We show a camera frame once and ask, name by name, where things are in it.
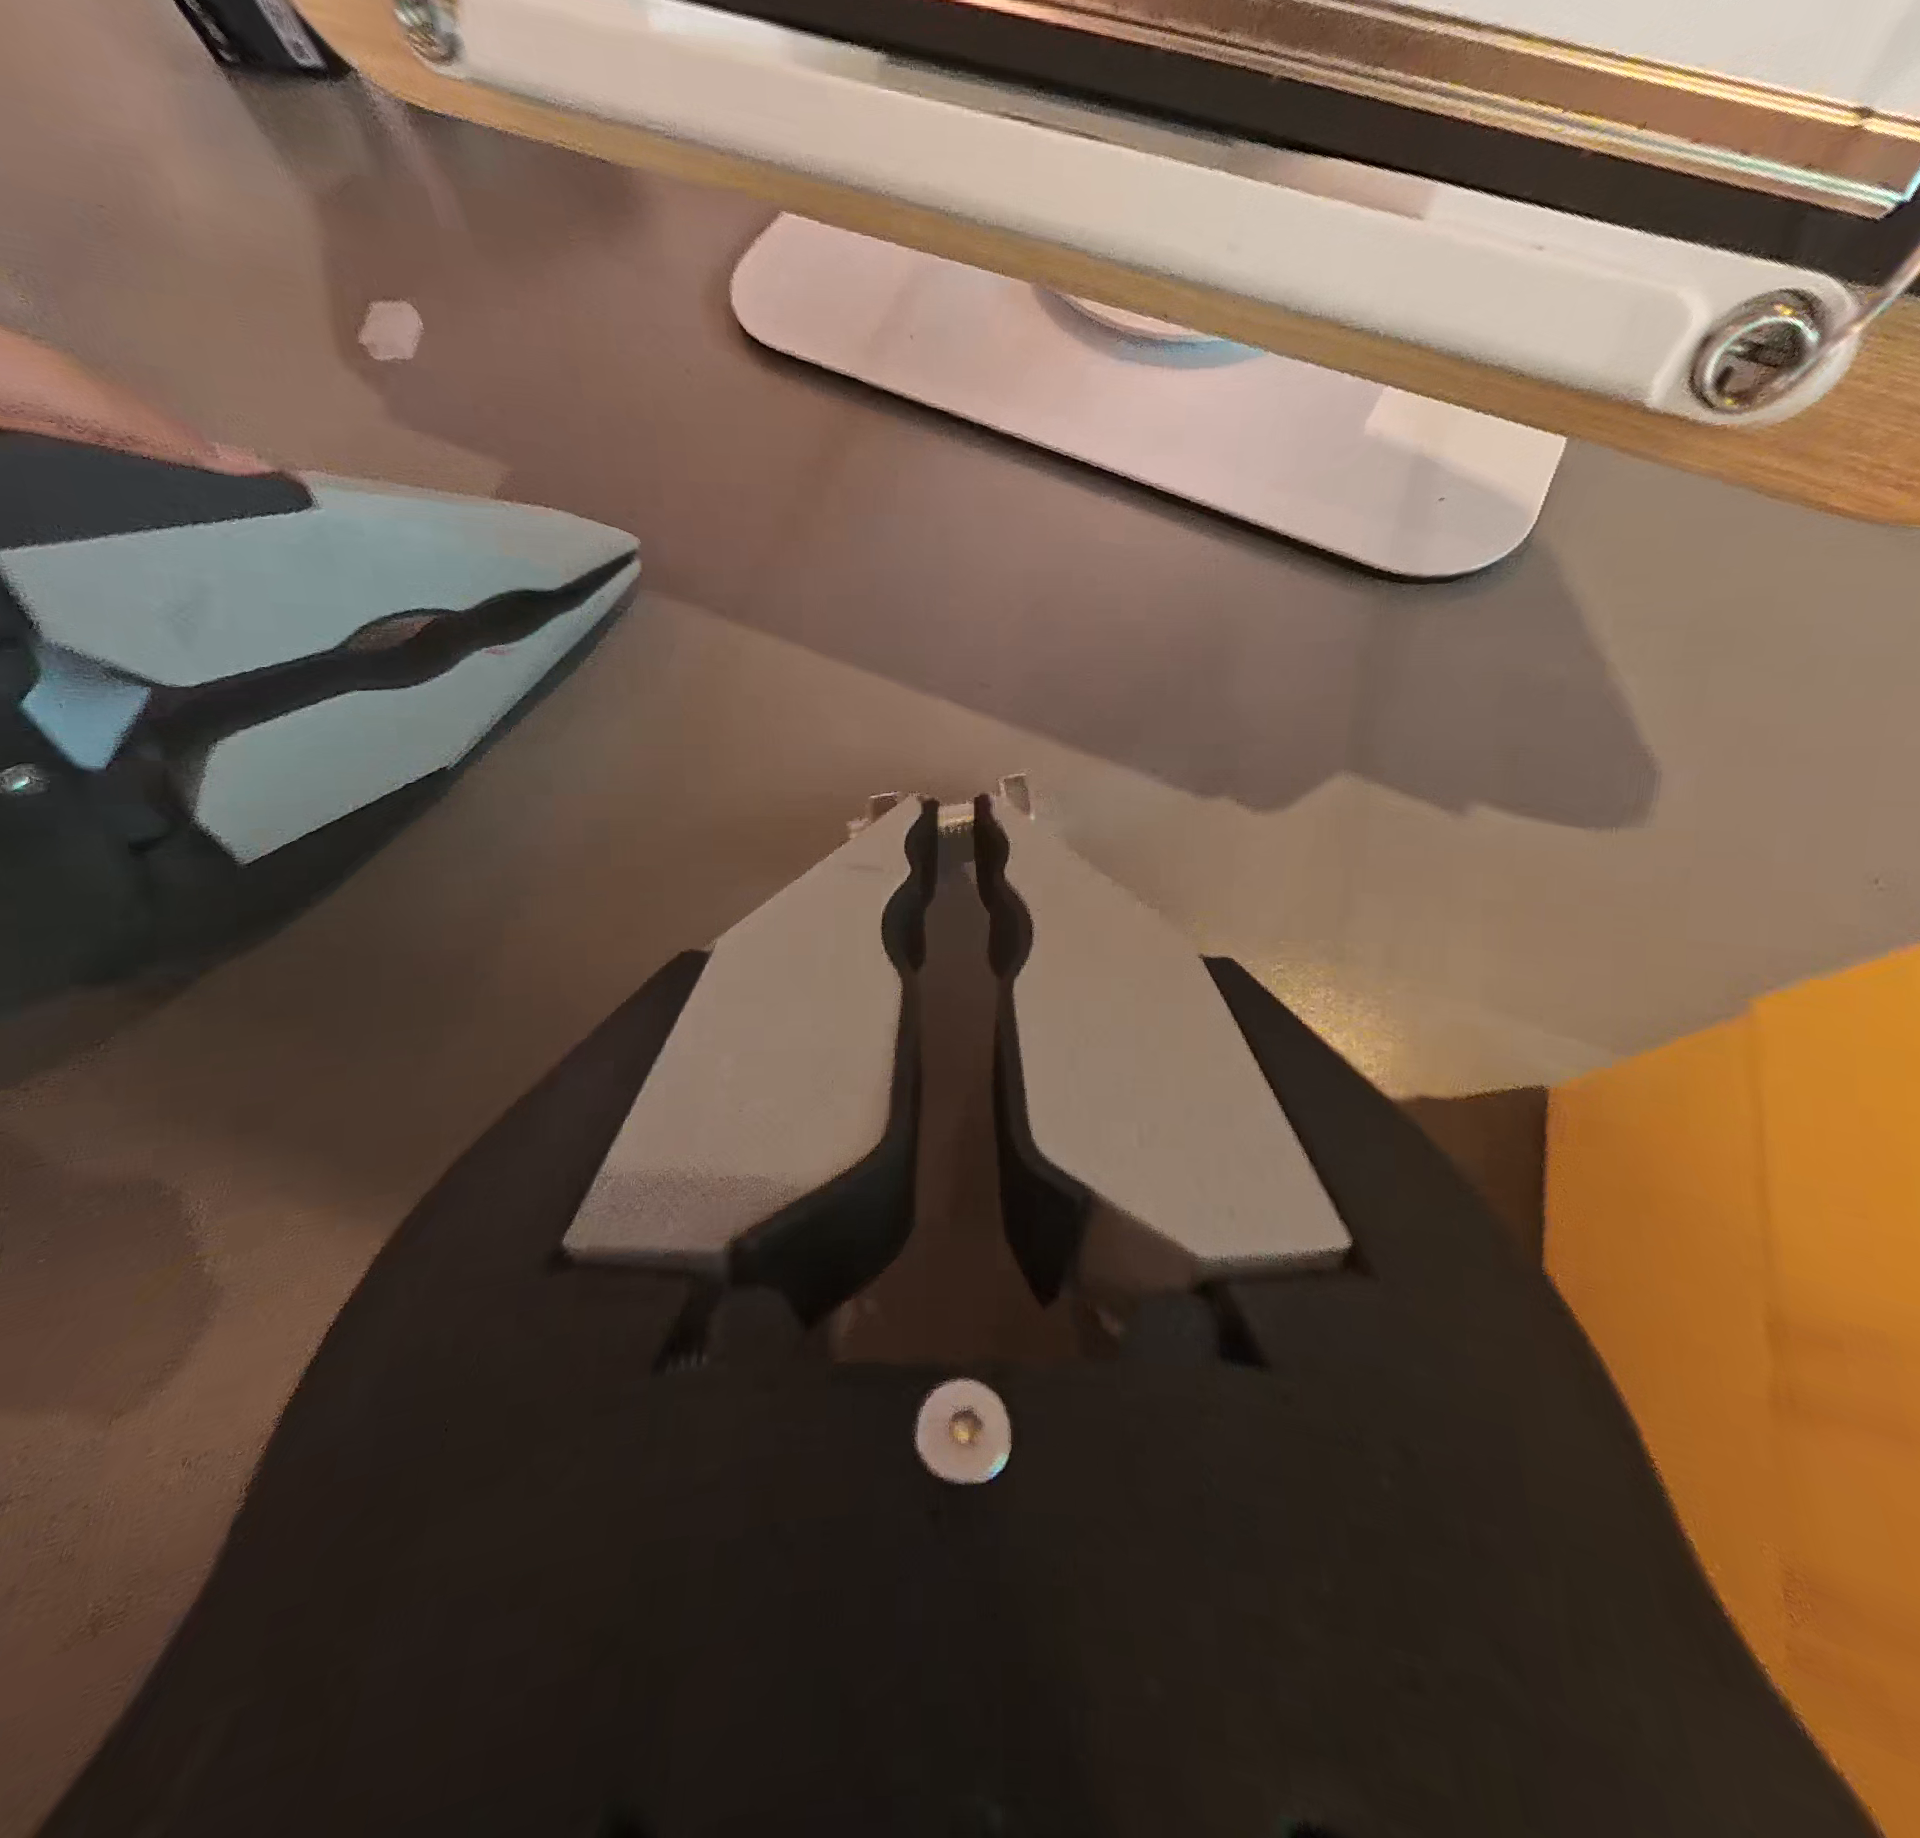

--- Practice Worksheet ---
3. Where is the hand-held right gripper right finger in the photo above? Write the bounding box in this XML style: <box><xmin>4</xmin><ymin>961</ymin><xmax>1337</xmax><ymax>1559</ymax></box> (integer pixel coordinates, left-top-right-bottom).
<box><xmin>972</xmin><ymin>792</ymin><xmax>1357</xmax><ymax>1308</ymax></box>

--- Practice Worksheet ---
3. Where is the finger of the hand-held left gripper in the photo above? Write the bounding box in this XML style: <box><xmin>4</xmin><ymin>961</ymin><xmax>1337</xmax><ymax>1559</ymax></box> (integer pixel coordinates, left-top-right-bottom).
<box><xmin>0</xmin><ymin>472</ymin><xmax>644</xmax><ymax>776</ymax></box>
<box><xmin>151</xmin><ymin>572</ymin><xmax>641</xmax><ymax>871</ymax></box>

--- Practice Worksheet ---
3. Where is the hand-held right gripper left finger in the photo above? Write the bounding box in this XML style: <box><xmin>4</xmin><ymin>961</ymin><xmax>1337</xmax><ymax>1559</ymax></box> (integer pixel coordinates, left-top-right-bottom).
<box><xmin>559</xmin><ymin>793</ymin><xmax>940</xmax><ymax>1329</ymax></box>

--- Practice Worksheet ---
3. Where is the silver bolt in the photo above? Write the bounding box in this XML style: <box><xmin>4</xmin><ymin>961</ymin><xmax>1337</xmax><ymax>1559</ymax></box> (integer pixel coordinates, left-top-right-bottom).
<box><xmin>847</xmin><ymin>772</ymin><xmax>1041</xmax><ymax>841</ymax></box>

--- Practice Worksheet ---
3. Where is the yellow plastic bin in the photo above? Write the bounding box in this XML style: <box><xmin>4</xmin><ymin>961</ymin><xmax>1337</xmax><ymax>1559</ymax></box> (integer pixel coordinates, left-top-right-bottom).
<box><xmin>1544</xmin><ymin>949</ymin><xmax>1920</xmax><ymax>1838</ymax></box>

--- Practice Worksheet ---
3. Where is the person's left hand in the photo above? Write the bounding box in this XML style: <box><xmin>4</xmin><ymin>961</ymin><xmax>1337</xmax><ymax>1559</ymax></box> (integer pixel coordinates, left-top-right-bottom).
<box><xmin>0</xmin><ymin>329</ymin><xmax>283</xmax><ymax>478</ymax></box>

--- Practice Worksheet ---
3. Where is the white stand base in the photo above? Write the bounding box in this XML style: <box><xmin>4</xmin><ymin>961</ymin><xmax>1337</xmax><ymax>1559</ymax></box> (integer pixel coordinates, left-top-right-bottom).
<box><xmin>731</xmin><ymin>212</ymin><xmax>1571</xmax><ymax>580</ymax></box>

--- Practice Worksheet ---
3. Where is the wooden document stand board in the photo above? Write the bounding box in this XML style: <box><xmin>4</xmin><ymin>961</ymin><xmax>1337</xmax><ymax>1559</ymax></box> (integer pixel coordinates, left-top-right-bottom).
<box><xmin>232</xmin><ymin>0</ymin><xmax>1920</xmax><ymax>528</ymax></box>

